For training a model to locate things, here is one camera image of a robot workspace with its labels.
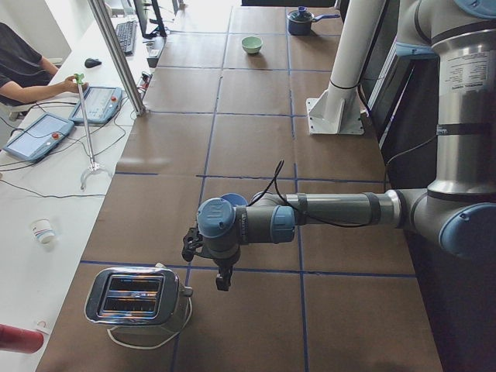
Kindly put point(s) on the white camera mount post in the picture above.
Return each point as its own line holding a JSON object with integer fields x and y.
{"x": 337, "y": 111}

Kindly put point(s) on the person's forearm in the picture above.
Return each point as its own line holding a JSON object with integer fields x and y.
{"x": 32, "y": 94}

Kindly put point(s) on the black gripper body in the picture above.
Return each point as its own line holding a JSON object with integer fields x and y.
{"x": 224, "y": 264}

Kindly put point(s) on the silver toaster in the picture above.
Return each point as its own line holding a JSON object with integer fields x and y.
{"x": 139, "y": 300}

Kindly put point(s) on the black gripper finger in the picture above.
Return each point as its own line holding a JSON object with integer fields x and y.
{"x": 223, "y": 278}

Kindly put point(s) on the aluminium frame post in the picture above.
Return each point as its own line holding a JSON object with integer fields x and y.
{"x": 106, "y": 27}

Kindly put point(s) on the red cylinder bottle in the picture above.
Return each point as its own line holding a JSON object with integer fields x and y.
{"x": 19, "y": 340}

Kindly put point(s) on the person's hand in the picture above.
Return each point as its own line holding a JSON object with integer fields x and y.
{"x": 70, "y": 85}

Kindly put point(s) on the reacher grabber tool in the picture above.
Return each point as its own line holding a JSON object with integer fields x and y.
{"x": 94, "y": 167}

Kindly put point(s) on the teach pendant tablet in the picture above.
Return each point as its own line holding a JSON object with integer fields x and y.
{"x": 38, "y": 139}
{"x": 101, "y": 104}

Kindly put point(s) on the black keyboard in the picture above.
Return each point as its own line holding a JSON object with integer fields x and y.
{"x": 126, "y": 36}

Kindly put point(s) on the computer monitor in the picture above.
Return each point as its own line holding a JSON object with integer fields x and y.
{"x": 151, "y": 22}

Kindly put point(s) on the green bowl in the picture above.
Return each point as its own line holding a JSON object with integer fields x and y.
{"x": 252, "y": 44}

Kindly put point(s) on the black computer mouse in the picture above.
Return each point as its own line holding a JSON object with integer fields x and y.
{"x": 92, "y": 62}

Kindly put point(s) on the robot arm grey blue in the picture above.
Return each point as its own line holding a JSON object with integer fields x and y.
{"x": 456, "y": 211}

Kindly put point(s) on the blue bowl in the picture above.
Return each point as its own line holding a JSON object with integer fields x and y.
{"x": 234, "y": 199}

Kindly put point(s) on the blue saucepan with lid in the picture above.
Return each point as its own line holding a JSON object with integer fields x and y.
{"x": 300, "y": 21}

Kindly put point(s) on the near teach pendant tablet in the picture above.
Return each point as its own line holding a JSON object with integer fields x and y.
{"x": 38, "y": 139}

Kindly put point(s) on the far teach pendant tablet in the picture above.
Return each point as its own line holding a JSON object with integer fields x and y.
{"x": 101, "y": 104}

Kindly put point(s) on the paper cup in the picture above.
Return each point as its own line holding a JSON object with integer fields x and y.
{"x": 42, "y": 230}

